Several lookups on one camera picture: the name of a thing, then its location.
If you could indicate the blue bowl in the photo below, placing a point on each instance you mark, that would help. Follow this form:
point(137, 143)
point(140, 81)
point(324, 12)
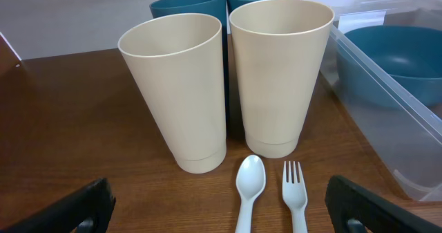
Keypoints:
point(410, 55)

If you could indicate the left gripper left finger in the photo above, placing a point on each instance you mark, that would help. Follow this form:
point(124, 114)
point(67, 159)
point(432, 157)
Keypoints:
point(88, 209)

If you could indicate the white plastic spoon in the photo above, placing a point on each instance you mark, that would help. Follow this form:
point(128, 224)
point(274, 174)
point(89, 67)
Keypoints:
point(250, 183)

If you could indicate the clear plastic container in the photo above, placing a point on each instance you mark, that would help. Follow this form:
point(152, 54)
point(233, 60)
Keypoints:
point(406, 139)

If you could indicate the beige cup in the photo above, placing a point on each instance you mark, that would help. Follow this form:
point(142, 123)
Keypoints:
point(278, 48)
point(177, 64)

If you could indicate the left blue cup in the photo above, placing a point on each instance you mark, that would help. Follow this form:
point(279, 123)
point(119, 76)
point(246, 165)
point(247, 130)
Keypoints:
point(216, 8)

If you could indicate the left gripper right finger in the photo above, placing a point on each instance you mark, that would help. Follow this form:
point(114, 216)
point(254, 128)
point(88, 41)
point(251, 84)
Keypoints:
point(353, 208)

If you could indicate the white plastic fork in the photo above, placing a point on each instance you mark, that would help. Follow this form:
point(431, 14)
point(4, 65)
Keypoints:
point(294, 194)

